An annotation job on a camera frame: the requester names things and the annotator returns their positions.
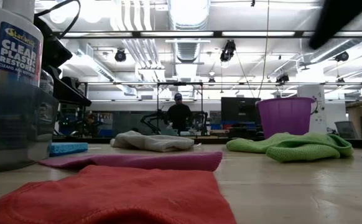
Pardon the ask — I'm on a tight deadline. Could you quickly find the thin blue cellulose sponge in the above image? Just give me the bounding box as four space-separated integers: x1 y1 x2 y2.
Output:
49 142 89 157

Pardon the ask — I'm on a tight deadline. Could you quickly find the red microfiber cloth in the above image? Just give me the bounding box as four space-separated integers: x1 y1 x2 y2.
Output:
0 164 238 224

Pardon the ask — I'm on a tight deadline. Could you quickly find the black aluminium rig frame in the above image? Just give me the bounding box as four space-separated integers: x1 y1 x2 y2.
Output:
52 30 362 151

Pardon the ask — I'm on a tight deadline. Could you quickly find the black ceiling spotlight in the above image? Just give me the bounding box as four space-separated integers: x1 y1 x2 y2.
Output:
114 49 127 63
220 39 237 63
276 73 290 85
335 51 350 63

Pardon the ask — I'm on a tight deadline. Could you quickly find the pink microfiber cloth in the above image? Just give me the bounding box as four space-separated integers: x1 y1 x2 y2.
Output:
37 151 223 172

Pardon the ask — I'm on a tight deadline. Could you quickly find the purple plastic bucket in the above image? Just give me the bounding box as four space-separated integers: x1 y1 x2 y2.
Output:
256 96 316 139

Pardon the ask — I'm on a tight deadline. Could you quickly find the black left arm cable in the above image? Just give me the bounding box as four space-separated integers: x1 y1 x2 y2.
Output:
34 0 82 40

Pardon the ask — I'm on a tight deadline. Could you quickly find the green microfiber cloth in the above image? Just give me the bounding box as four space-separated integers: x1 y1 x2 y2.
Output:
226 132 355 164

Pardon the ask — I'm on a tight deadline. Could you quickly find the large black monitor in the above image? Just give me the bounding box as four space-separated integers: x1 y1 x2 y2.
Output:
220 96 261 124

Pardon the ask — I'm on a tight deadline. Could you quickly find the clear grey plastic bin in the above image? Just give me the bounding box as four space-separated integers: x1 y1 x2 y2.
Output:
0 79 60 173

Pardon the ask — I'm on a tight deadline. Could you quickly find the white plastic restorer bottle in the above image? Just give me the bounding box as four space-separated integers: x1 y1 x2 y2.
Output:
0 0 44 91

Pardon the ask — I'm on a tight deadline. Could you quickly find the person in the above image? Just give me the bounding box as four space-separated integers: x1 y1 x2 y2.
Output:
167 92 193 132
83 113 98 137

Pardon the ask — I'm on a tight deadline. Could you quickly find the grey microfiber cloth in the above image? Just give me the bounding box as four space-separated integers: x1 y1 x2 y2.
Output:
109 130 195 153

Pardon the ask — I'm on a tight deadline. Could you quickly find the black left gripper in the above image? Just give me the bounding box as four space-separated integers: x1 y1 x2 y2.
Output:
33 15 93 107

